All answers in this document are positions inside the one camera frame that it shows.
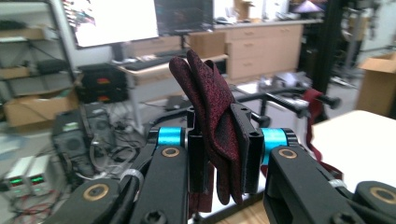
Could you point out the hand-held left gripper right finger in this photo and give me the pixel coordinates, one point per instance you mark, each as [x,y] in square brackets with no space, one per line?
[256,161]

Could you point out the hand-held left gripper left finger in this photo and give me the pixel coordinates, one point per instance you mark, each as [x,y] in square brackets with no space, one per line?
[197,161]

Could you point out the plain dark red bow tie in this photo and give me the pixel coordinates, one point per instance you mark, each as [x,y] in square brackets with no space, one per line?
[214,105]

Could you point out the black rack with wooden base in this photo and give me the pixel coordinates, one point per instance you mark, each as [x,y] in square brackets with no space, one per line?
[283,102]

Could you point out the striped red bow tie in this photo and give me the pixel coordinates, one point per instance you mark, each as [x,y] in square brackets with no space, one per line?
[313,105]

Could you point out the white table mat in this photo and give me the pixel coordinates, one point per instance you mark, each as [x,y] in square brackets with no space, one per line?
[358,146]

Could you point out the black computer tower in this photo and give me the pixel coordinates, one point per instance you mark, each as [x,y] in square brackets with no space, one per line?
[73,143]
[101,124]

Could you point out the black keyboard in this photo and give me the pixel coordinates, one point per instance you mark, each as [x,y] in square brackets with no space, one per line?
[149,63]

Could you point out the wooden drawer cabinet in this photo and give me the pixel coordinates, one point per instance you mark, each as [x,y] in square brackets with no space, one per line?
[264,49]

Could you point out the stack of black cases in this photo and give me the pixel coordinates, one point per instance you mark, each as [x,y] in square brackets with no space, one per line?
[102,82]

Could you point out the open cardboard box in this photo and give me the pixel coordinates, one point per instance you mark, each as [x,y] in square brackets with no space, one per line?
[378,87]

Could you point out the dark monitor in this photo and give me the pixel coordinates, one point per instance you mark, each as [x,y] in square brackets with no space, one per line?
[183,15]

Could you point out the white power supply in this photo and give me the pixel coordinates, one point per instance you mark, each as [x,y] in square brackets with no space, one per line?
[15,177]
[38,174]

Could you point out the white lit monitor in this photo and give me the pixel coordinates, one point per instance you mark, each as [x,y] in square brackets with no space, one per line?
[115,21]

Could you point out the flat cardboard box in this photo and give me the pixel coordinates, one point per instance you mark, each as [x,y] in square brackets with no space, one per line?
[37,109]

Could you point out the metal storage shelf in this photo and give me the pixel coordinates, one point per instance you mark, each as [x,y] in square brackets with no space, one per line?
[31,46]

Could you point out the black metal frame post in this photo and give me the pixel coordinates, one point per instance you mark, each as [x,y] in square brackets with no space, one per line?
[328,46]

